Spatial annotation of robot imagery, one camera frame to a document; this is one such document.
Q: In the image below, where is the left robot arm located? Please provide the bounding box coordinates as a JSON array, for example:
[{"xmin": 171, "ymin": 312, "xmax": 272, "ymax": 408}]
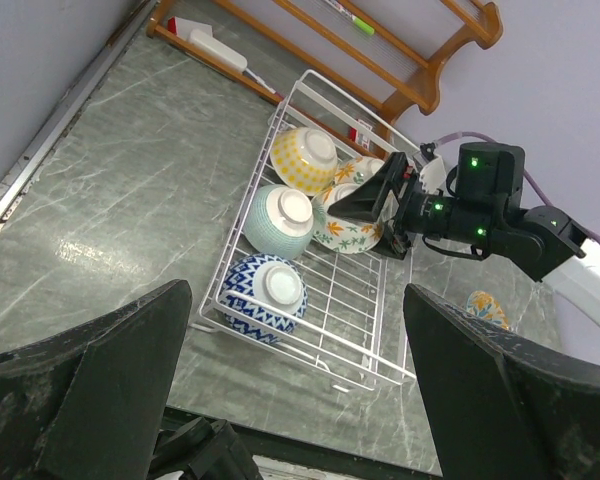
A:
[{"xmin": 0, "ymin": 280, "xmax": 600, "ymax": 479}]

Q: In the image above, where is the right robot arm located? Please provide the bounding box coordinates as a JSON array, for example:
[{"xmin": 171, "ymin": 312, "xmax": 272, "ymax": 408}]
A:
[{"xmin": 328, "ymin": 142, "xmax": 600, "ymax": 327}]

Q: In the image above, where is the yellow star floral bowl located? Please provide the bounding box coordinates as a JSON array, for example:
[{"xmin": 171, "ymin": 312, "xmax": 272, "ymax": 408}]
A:
[{"xmin": 334, "ymin": 156, "xmax": 384, "ymax": 185}]

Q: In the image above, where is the white red spatula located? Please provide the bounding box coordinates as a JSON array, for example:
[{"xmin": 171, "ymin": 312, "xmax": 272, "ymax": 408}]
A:
[{"xmin": 167, "ymin": 16, "xmax": 283, "ymax": 99}]

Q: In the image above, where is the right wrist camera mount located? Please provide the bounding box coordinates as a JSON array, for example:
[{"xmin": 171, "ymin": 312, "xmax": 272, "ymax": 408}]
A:
[{"xmin": 414, "ymin": 143, "xmax": 447, "ymax": 194}]

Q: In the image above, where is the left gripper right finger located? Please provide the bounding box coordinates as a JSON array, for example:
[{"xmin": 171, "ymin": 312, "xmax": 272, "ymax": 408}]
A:
[{"xmin": 403, "ymin": 283, "xmax": 600, "ymax": 479}]

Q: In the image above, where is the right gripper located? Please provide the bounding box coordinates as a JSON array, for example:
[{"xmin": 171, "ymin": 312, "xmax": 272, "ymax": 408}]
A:
[{"xmin": 327, "ymin": 152, "xmax": 424, "ymax": 259}]

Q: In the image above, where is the white wire dish rack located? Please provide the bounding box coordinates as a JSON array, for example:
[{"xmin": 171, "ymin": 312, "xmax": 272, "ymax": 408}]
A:
[{"xmin": 191, "ymin": 69, "xmax": 415, "ymax": 392}]

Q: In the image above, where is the yellow sun pattern bowl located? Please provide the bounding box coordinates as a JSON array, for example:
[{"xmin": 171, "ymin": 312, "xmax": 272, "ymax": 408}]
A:
[{"xmin": 269, "ymin": 127, "xmax": 338, "ymax": 197}]

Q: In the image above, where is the green white pen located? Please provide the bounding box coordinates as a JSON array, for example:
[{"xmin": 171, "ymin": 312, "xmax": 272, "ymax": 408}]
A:
[{"xmin": 325, "ymin": 0, "xmax": 375, "ymax": 36}]

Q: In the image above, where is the orange blue floral bowl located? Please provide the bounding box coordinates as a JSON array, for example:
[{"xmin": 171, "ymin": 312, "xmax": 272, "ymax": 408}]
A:
[{"xmin": 466, "ymin": 291, "xmax": 510, "ymax": 330}]

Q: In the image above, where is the pale green celadon bowl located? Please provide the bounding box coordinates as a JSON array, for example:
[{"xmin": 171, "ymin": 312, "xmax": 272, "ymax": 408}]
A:
[{"xmin": 242, "ymin": 184, "xmax": 314, "ymax": 260}]

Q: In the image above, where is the small red white box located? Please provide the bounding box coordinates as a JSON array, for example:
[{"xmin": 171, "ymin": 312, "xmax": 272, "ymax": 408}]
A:
[{"xmin": 347, "ymin": 118, "xmax": 376, "ymax": 144}]

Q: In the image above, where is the red blue zigzag bowl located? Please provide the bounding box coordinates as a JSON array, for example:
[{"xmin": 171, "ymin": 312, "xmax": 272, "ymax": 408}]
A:
[{"xmin": 221, "ymin": 253, "xmax": 308, "ymax": 345}]

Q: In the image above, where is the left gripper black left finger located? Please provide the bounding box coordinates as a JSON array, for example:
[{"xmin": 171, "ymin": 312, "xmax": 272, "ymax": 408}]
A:
[{"xmin": 0, "ymin": 280, "xmax": 192, "ymax": 479}]

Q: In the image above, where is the wooden shelf rack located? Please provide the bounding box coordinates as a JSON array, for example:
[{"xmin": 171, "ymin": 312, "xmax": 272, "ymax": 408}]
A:
[{"xmin": 145, "ymin": 0, "xmax": 504, "ymax": 161}]

